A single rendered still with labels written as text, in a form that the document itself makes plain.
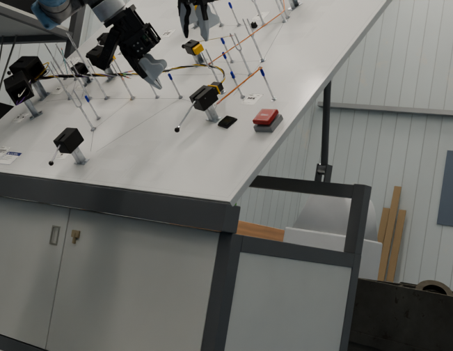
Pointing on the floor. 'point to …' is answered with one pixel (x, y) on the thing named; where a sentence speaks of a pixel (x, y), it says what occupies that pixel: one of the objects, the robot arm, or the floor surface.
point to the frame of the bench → (229, 244)
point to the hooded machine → (335, 230)
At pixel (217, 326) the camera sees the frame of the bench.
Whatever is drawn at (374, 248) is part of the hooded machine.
